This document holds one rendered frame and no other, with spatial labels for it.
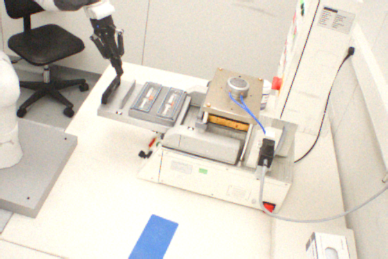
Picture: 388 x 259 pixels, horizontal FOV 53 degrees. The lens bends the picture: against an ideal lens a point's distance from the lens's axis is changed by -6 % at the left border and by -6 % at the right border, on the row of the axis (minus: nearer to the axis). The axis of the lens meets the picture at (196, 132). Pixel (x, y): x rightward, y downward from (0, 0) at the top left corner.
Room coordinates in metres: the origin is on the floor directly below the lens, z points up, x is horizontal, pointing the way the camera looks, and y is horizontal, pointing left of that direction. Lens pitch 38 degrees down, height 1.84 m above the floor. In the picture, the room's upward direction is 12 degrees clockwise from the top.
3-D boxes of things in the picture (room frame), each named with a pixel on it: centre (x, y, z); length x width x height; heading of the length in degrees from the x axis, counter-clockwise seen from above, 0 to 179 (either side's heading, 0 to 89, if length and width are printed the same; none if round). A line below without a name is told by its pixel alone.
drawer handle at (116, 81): (1.24, 0.34, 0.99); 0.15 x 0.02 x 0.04; 175
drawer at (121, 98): (1.23, 0.20, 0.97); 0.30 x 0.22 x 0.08; 85
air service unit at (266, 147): (0.98, -0.21, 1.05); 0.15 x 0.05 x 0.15; 175
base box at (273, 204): (1.19, -0.10, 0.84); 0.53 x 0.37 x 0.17; 85
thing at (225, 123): (1.20, -0.10, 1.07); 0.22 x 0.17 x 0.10; 175
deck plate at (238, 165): (1.21, -0.14, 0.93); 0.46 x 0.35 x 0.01; 85
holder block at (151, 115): (1.23, 0.15, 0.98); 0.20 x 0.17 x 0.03; 175
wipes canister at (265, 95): (1.69, -0.26, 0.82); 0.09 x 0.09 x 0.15
